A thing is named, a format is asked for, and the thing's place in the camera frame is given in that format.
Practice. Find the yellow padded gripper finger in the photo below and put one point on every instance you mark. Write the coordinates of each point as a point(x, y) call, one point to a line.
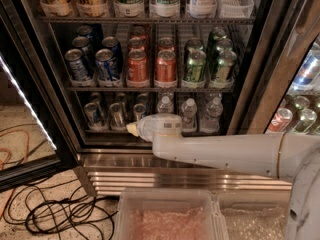
point(132, 129)

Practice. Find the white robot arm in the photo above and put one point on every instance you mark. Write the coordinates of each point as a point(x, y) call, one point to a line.
point(287, 157)

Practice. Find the front left orange can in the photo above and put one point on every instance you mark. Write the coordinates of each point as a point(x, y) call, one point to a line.
point(137, 66)

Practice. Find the orange can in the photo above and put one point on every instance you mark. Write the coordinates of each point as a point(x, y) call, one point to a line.
point(166, 66)
point(137, 66)
point(138, 31)
point(165, 43)
point(136, 43)

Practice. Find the front right blue can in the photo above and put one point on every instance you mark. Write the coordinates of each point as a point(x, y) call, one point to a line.
point(107, 65)

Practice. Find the front right orange can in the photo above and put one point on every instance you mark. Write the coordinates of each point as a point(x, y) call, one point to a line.
point(166, 66)

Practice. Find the front left blue can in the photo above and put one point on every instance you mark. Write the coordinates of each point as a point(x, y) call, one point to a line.
point(77, 65)

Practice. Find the middle left orange can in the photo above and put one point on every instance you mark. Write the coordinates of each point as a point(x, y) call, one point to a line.
point(136, 43)

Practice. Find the middle right blue can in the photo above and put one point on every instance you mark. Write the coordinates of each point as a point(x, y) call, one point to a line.
point(114, 45)

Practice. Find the front left green can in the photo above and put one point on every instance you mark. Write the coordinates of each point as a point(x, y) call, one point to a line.
point(195, 65)

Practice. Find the back right orange can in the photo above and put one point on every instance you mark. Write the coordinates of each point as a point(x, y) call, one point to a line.
point(165, 43)

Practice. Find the open fridge door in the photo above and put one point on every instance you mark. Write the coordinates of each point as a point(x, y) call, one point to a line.
point(21, 63)

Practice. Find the back left orange can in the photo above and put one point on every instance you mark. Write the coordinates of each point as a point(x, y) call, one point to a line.
point(138, 31)

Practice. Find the middle left blue can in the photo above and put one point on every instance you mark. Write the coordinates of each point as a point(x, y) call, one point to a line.
point(83, 43)

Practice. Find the front right green can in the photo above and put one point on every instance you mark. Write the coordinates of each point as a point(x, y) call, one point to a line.
point(223, 66)

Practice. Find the back left green can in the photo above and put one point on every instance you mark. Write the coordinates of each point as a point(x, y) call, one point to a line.
point(194, 44)

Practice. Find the back blue can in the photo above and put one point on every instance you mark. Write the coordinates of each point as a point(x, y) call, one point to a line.
point(86, 31)

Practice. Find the fridge cabinet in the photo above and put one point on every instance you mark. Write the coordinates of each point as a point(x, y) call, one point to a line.
point(111, 159)

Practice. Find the middle right green can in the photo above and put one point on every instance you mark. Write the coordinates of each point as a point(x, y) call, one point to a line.
point(223, 44)

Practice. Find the back right green can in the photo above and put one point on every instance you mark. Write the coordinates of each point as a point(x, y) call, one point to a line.
point(217, 33)

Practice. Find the right glass fridge door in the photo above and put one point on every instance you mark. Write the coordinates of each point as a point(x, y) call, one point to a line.
point(282, 34)

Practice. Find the left water bottle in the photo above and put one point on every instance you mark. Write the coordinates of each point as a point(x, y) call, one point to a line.
point(165, 105)

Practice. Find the water bottle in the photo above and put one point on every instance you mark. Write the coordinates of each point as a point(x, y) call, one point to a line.
point(165, 105)
point(188, 115)
point(211, 118)

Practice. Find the middle water bottle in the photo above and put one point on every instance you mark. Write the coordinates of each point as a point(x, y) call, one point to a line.
point(188, 115)

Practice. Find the right water bottle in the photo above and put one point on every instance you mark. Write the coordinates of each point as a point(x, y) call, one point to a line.
point(211, 118)

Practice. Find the left clear plastic bin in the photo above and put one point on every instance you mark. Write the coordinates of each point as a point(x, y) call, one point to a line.
point(165, 214)

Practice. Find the clear plastic bin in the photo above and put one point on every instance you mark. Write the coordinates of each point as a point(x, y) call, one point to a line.
point(254, 214)
point(165, 214)

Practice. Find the right clear plastic bin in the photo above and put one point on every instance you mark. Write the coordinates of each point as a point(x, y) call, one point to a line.
point(254, 214)

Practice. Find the empty white plastic tray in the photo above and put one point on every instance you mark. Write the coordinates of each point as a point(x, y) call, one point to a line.
point(235, 8)

